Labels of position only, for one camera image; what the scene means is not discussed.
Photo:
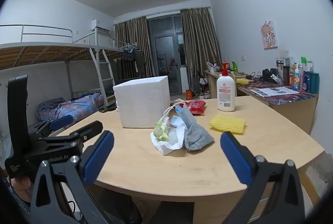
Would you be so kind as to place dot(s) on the yellow cloth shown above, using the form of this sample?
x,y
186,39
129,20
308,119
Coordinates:
x,y
242,81

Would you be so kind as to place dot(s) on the yellow sponge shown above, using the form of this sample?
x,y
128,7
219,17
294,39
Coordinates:
x,y
226,123

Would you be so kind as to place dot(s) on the white bunk bed ladder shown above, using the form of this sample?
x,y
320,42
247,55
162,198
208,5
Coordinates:
x,y
105,78

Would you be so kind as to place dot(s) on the teal bottle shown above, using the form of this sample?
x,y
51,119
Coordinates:
x,y
314,83

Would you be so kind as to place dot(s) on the glass balcony door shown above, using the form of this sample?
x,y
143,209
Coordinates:
x,y
166,57

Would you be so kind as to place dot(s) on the blue patterned blanket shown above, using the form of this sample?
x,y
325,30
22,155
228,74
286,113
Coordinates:
x,y
70,106

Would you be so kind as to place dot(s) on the green spray bottle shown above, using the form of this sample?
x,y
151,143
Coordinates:
x,y
234,67

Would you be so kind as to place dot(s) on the person's left hand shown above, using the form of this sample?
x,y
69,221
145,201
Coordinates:
x,y
22,185

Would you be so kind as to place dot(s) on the grey sock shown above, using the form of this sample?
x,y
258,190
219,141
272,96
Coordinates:
x,y
196,138

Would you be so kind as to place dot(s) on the dark thermos flask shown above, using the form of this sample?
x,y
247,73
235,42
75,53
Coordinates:
x,y
279,67

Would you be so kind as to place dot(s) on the desk with patterned mat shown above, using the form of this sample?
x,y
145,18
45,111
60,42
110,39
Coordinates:
x,y
291,106

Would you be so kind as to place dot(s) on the brown curtain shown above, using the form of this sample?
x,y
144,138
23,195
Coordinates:
x,y
200,44
135,44

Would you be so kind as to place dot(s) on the light blue face mask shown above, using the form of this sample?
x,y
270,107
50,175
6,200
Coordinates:
x,y
178,122

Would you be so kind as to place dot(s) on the white lotion pump bottle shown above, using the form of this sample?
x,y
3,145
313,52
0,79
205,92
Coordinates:
x,y
225,93

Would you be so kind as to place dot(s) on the printed paper sheets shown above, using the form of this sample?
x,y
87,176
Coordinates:
x,y
275,90

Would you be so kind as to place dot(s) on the red wet wipes packet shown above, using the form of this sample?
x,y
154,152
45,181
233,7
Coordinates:
x,y
196,106

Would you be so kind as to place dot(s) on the metal bunk bed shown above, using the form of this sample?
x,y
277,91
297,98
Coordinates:
x,y
39,49

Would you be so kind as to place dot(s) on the white air conditioner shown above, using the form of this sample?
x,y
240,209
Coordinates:
x,y
100,26

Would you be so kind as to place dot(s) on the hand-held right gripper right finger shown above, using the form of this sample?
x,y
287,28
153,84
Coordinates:
x,y
235,159

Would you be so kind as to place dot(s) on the hanging dark clothes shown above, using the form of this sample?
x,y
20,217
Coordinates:
x,y
130,56

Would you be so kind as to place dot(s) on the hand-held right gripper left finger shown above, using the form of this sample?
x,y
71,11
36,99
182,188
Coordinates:
x,y
98,156

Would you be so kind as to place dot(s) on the green white plastic bag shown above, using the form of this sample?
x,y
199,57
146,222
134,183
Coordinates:
x,y
161,130

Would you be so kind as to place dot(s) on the white foam box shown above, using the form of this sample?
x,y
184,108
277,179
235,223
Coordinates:
x,y
143,101

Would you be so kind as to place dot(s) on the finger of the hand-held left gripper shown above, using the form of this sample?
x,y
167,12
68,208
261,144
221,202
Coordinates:
x,y
85,130
61,121

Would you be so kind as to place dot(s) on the black headphones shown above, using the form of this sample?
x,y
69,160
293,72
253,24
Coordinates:
x,y
269,75

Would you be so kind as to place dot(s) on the pink cartoon wall poster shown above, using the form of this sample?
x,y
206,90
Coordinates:
x,y
269,35

